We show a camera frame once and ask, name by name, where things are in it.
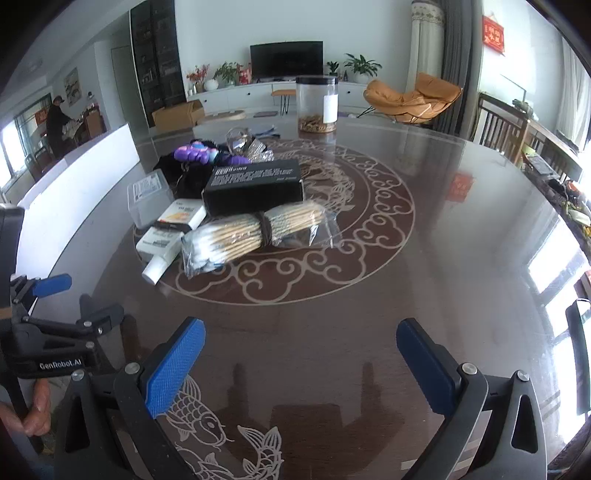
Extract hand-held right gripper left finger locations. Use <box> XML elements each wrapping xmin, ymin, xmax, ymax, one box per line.
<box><xmin>53</xmin><ymin>318</ymin><xmax>206</xmax><ymax>480</ymax></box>

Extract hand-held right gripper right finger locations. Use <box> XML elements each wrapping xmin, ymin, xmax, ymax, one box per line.
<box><xmin>396</xmin><ymin>318</ymin><xmax>548</xmax><ymax>480</ymax></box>

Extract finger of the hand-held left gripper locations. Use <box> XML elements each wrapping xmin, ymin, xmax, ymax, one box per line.
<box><xmin>21</xmin><ymin>307</ymin><xmax>125</xmax><ymax>344</ymax></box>
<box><xmin>10</xmin><ymin>273</ymin><xmax>73</xmax><ymax>319</ymax></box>

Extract white squeeze tube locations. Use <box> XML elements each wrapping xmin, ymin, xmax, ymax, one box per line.
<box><xmin>136</xmin><ymin>228</ymin><xmax>185</xmax><ymax>284</ymax></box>

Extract clear plastic box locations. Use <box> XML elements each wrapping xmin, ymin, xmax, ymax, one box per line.
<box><xmin>127</xmin><ymin>168</ymin><xmax>176</xmax><ymax>229</ymax></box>

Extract cotton swab packs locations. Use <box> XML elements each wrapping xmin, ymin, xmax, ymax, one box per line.
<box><xmin>181</xmin><ymin>202</ymin><xmax>343</xmax><ymax>279</ymax></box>

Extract white and yellow box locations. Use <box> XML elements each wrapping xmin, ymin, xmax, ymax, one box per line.
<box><xmin>154</xmin><ymin>198</ymin><xmax>207</xmax><ymax>234</ymax></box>

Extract black knitted cloth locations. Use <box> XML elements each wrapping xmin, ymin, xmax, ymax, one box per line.
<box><xmin>152</xmin><ymin>138</ymin><xmax>232</xmax><ymax>199</ymax></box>

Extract black cardboard box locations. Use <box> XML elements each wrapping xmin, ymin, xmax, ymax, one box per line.
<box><xmin>202</xmin><ymin>158</ymin><xmax>305</xmax><ymax>217</ymax></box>

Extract purple toy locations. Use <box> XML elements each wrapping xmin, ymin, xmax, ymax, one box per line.
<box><xmin>174</xmin><ymin>142</ymin><xmax>252</xmax><ymax>168</ymax></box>

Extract silver sequin pouch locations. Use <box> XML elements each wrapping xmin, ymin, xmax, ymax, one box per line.
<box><xmin>245</xmin><ymin>138</ymin><xmax>278</xmax><ymax>163</ymax></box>

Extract clear safety glasses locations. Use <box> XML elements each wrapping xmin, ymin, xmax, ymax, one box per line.
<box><xmin>225</xmin><ymin>127</ymin><xmax>259</xmax><ymax>153</ymax></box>

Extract person's left hand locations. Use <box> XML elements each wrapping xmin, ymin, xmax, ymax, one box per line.
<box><xmin>0</xmin><ymin>381</ymin><xmax>52</xmax><ymax>437</ymax></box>

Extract white board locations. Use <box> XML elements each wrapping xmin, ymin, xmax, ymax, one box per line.
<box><xmin>16</xmin><ymin>122</ymin><xmax>141</xmax><ymax>278</ymax></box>

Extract black chair back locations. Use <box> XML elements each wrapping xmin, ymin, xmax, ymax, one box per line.
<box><xmin>566</xmin><ymin>299</ymin><xmax>591</xmax><ymax>365</ymax></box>

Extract brown cardboard box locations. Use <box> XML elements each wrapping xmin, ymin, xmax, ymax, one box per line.
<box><xmin>151</xmin><ymin>99</ymin><xmax>205</xmax><ymax>132</ymax></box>

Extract black display cabinet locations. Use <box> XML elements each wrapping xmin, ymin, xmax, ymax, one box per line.
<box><xmin>129</xmin><ymin>0</ymin><xmax>188</xmax><ymax>127</ymax></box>

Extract red flowers in vase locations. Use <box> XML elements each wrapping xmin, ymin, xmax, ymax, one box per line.
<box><xmin>187</xmin><ymin>65</ymin><xmax>209</xmax><ymax>94</ymax></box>

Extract dark wooden chair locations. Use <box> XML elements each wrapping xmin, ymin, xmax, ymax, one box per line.
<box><xmin>475</xmin><ymin>92</ymin><xmax>529</xmax><ymax>153</ymax></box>
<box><xmin>522</xmin><ymin>120</ymin><xmax>583</xmax><ymax>181</ymax></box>

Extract white television cabinet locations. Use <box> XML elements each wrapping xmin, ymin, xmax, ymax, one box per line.
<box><xmin>185</xmin><ymin>76</ymin><xmax>384</xmax><ymax>116</ymax></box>

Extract orange lounge chair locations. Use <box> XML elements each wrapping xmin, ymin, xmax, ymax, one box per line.
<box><xmin>363</xmin><ymin>71</ymin><xmax>463</xmax><ymax>125</ymax></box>

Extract bushy green potted plant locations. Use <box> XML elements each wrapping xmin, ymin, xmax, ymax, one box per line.
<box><xmin>213</xmin><ymin>61</ymin><xmax>241</xmax><ymax>88</ymax></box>

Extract clear jar with black lid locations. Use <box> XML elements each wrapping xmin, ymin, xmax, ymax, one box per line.
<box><xmin>295</xmin><ymin>76</ymin><xmax>339</xmax><ymax>134</ymax></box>

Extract wooden stool with black legs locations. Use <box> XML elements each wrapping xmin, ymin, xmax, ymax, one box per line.
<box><xmin>270</xmin><ymin>88</ymin><xmax>297</xmax><ymax>114</ymax></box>

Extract large green potted plant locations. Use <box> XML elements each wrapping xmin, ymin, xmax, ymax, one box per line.
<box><xmin>344</xmin><ymin>53</ymin><xmax>383</xmax><ymax>84</ymax></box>

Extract grey curtain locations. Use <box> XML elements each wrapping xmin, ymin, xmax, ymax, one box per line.
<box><xmin>434</xmin><ymin>0</ymin><xmax>483</xmax><ymax>134</ymax></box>

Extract black television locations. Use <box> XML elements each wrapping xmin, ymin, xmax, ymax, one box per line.
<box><xmin>250</xmin><ymin>41</ymin><xmax>324</xmax><ymax>78</ymax></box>

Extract white curtain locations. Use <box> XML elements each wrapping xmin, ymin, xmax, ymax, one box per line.
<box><xmin>406</xmin><ymin>0</ymin><xmax>446</xmax><ymax>93</ymax></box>

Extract framed wall picture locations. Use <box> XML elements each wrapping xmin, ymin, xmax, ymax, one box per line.
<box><xmin>64</xmin><ymin>68</ymin><xmax>82</xmax><ymax>104</ymax></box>

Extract red wall decoration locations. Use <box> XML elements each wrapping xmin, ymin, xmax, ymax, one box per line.
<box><xmin>482</xmin><ymin>14</ymin><xmax>506</xmax><ymax>54</ymax></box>

